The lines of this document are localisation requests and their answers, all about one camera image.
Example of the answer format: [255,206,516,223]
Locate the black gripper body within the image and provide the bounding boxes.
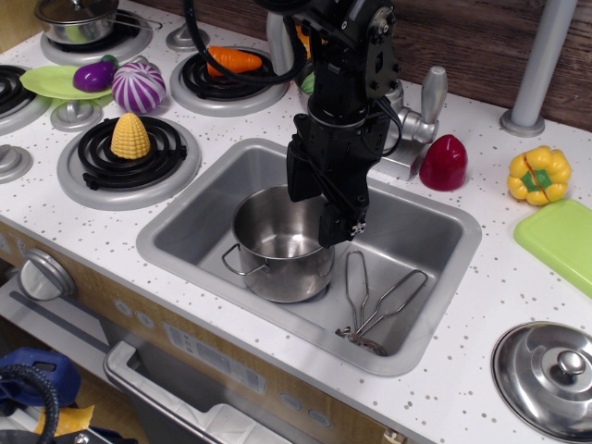
[287,112,389,213]

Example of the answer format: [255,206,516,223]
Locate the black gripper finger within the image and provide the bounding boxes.
[287,156,323,203]
[318,203,366,248]

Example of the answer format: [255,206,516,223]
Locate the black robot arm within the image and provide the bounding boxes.
[259,1,400,248]

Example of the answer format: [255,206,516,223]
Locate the grey sink basin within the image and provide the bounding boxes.
[137,139,482,376]

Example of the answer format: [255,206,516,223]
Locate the stainless steel pot lid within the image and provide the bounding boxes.
[491,322,591,443]

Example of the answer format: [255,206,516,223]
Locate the small lidded steel pot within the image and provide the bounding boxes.
[34,0,162,45]

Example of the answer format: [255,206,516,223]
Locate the green toy bitter gourd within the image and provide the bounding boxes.
[300,72,315,95]

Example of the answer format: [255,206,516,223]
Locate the silver toy faucet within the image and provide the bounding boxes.
[266,12,448,181]

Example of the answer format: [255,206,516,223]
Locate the red toy pepper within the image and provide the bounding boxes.
[419,134,468,191]

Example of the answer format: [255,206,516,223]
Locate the orange toy pumpkin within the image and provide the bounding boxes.
[296,24,326,60]

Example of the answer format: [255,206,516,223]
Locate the orange toy carrot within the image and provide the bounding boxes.
[208,46,263,74]

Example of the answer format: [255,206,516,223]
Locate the back right black burner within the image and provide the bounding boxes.
[169,53,289,117]

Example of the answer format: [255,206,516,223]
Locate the black burner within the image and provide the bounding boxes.
[57,117,202,211]
[1,65,52,136]
[169,53,289,117]

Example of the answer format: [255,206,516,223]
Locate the yellow toy corn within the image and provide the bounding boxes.
[111,113,151,160]

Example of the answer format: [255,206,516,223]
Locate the silver back stove knob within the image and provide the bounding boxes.
[166,24,198,53]

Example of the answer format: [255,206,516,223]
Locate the silver stove knob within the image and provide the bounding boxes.
[50,100,103,132]
[166,24,198,53]
[0,144,32,184]

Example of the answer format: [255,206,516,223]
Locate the purple striped toy onion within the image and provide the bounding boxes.
[112,62,167,115]

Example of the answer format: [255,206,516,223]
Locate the yellow toy bell pepper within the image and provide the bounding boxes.
[507,145,572,206]

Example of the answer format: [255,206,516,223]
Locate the front right black burner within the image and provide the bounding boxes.
[57,117,202,211]

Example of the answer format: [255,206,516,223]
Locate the green plastic cutting board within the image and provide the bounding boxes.
[513,199,591,297]

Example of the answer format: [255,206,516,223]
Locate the grey vertical pole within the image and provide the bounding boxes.
[499,0,577,138]

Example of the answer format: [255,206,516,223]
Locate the back left burner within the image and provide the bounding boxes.
[40,8,154,67]

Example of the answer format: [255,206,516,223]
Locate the purple toy eggplant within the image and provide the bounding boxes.
[73,55,119,93]

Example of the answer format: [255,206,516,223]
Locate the light green plastic plate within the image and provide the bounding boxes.
[20,66,112,100]

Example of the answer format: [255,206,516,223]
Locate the silver oven dial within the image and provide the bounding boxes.
[18,248,76,302]

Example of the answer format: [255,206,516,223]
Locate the silver left stove knob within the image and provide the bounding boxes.
[0,144,32,184]

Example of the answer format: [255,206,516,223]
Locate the left black burner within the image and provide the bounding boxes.
[1,65,52,136]

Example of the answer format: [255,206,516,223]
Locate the blue tool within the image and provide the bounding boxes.
[1,348,81,412]

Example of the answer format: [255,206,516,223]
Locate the metal wire tongs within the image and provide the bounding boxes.
[335,250,430,357]

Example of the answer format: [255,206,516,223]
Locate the grey oven door handle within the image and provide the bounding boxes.
[104,341,287,443]

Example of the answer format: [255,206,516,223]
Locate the black cable lower left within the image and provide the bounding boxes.
[0,364,61,444]

